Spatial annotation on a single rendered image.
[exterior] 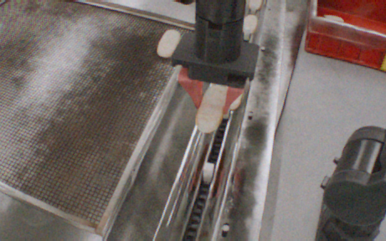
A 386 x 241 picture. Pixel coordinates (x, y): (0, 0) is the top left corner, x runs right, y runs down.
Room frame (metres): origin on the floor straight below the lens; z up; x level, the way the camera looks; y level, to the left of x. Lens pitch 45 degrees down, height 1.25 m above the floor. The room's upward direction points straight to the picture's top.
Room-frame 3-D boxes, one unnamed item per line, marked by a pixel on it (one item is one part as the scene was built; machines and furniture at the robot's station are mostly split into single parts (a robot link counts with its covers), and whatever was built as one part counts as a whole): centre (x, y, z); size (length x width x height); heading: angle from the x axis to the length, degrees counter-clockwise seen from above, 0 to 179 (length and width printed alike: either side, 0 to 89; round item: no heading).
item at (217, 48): (0.35, -0.03, 1.05); 0.10 x 0.07 x 0.07; 75
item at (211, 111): (0.35, -0.03, 0.94); 0.10 x 0.04 x 0.01; 165
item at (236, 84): (0.34, -0.03, 0.98); 0.07 x 0.07 x 0.09; 75
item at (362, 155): (0.21, -0.21, 0.94); 0.09 x 0.05 x 0.10; 53
